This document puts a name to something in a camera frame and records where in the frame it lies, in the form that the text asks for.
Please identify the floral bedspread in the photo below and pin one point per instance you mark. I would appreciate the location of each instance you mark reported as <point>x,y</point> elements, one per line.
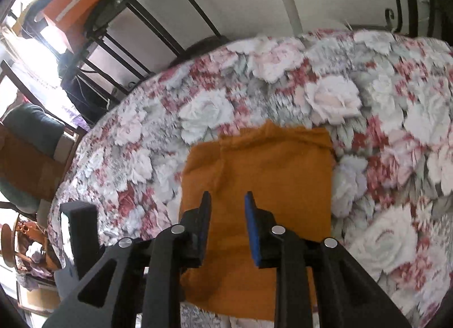
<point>386,101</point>

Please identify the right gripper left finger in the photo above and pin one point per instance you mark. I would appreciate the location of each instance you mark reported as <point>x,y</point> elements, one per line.
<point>139,277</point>

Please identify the orange cardboard box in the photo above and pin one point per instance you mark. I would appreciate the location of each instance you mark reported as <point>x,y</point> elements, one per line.
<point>69,17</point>

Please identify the orange knit cardigan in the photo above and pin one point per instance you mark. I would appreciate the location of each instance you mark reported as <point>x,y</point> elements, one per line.
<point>289,173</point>

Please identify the black metal shelf rack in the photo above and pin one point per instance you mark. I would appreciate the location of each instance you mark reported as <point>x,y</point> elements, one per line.
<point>126,42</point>

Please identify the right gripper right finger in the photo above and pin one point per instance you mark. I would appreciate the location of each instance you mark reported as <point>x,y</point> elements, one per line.
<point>322,274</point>

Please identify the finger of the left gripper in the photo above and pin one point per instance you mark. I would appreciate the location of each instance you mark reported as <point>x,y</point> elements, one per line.
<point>81,245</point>

